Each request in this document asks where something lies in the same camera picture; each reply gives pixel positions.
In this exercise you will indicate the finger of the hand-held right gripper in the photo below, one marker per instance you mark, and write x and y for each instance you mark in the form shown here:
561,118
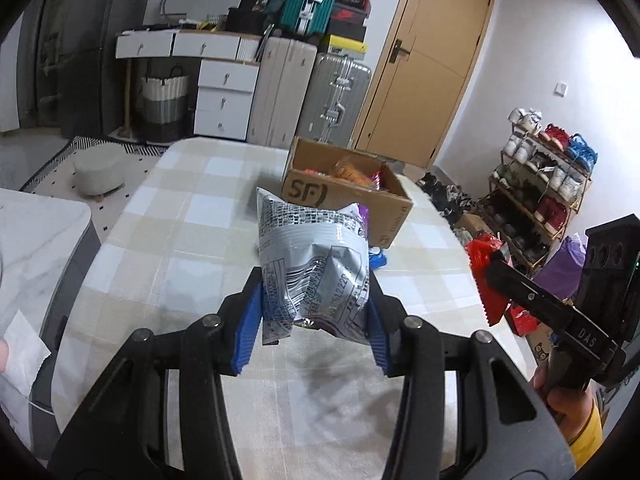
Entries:
530,292

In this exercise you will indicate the black white patterned rug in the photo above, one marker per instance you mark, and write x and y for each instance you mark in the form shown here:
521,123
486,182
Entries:
140,149

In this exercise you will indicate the beige suitcase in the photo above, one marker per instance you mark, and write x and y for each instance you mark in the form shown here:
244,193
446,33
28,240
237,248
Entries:
280,90

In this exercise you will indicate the printed cardboard carton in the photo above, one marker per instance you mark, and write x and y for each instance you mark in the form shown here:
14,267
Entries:
540,347

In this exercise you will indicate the woven laundry basket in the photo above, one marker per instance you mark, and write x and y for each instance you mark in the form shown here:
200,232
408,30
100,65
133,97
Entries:
162,110

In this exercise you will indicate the blue snack packet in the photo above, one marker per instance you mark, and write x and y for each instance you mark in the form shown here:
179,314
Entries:
378,259

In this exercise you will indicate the person's right forearm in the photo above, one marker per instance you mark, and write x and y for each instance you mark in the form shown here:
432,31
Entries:
587,435

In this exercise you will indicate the yellow shoebox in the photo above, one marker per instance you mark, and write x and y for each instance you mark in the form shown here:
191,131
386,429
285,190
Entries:
345,45

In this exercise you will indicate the purple bag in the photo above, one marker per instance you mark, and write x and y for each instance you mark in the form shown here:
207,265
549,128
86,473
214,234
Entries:
562,270

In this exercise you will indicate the white paper sheet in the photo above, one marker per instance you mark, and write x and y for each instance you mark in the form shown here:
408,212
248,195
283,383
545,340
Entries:
22,345

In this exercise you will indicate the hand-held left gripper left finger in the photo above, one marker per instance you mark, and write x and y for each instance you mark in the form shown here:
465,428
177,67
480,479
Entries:
247,325

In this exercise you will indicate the white drawer desk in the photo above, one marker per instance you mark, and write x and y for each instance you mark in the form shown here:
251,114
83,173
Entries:
225,80

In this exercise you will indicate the red snack packet black stripe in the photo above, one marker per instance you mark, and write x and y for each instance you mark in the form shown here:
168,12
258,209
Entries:
492,305

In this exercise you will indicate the black shoebox red print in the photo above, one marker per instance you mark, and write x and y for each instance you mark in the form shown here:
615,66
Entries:
352,4

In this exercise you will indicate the silver snack bag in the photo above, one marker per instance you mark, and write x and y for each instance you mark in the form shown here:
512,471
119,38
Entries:
310,255

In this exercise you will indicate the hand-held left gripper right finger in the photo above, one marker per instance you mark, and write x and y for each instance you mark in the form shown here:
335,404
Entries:
379,340

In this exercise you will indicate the shoe rack with shoes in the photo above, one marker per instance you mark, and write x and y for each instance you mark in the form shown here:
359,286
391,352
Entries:
555,135

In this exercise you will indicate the red bag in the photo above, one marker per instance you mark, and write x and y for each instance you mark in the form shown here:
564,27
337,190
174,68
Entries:
522,321

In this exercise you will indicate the white marble-pattern cabinet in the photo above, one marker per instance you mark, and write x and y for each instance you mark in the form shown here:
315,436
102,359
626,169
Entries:
40,240

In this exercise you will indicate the wooden door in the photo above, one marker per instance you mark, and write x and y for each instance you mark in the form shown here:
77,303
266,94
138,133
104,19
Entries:
425,60

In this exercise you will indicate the small cardboard box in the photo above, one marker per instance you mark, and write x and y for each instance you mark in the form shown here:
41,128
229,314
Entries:
468,222

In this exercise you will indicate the person's right hand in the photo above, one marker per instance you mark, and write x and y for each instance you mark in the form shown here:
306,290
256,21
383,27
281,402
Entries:
570,407

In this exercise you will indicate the silver suitcase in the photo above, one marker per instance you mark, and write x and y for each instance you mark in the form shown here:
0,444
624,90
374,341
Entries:
335,95

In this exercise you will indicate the pile of shoes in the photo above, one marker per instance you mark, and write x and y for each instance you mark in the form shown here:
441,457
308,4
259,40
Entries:
445,195

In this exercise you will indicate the dark grey refrigerator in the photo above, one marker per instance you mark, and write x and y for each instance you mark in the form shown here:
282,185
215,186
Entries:
75,35

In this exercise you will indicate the black storage box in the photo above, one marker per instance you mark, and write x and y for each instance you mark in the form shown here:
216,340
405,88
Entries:
245,20

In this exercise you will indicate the white wall switch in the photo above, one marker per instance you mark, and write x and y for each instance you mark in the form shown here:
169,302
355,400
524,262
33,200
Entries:
561,89

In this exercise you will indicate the wooden shoe rack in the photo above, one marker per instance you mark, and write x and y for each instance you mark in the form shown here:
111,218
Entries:
582,199

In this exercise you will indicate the round beige stool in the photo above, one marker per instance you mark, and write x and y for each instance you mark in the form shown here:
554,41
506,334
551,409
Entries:
97,167

